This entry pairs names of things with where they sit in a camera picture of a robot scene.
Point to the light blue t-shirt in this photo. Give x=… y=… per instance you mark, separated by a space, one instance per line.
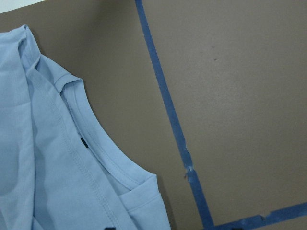
x=59 y=170

